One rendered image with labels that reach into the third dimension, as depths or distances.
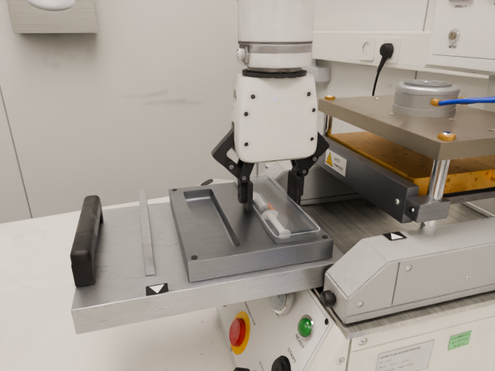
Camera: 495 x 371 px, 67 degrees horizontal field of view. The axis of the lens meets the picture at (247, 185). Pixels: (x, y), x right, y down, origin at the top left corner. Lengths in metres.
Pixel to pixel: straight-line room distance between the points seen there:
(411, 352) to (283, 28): 0.38
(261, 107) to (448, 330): 0.33
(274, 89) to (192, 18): 1.56
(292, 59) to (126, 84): 1.55
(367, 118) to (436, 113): 0.08
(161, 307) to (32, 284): 0.50
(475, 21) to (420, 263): 0.41
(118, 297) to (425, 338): 0.34
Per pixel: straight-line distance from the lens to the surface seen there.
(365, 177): 0.51
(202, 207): 0.54
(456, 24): 0.73
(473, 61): 0.70
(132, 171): 2.02
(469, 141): 0.45
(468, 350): 0.57
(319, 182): 0.66
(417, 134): 0.45
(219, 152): 0.45
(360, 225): 0.62
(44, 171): 2.00
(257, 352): 0.56
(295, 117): 0.45
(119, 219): 0.55
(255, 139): 0.43
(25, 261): 0.96
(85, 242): 0.43
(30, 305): 0.82
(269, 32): 0.41
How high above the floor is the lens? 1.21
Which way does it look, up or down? 22 degrees down
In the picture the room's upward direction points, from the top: straight up
